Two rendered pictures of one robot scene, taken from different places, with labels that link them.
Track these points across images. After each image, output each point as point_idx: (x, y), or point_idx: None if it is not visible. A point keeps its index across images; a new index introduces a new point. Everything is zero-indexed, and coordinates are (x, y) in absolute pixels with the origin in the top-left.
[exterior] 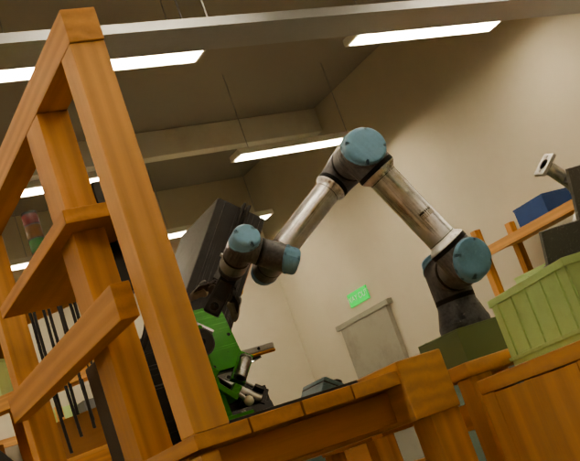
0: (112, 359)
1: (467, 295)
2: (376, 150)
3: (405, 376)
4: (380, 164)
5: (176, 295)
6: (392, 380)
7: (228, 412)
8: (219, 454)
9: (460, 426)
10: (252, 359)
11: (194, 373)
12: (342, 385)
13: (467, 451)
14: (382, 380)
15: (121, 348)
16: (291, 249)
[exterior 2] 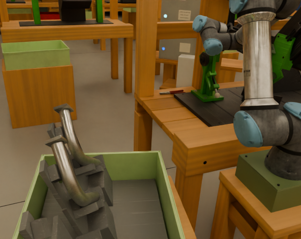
0: (196, 43)
1: (278, 149)
2: (235, 3)
3: (174, 142)
4: (237, 15)
5: (138, 41)
6: (171, 137)
7: (208, 93)
8: (136, 103)
9: (182, 183)
10: (273, 78)
11: (137, 73)
12: (206, 122)
13: (180, 193)
14: (169, 133)
15: (199, 41)
16: (206, 42)
